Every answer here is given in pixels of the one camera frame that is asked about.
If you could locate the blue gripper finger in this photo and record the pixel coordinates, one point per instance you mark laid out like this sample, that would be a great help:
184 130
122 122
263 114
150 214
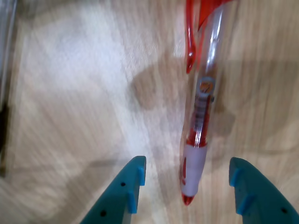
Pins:
264 198
116 198

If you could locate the red retractable pen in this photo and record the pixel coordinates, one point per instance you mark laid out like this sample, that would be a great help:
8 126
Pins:
194 168

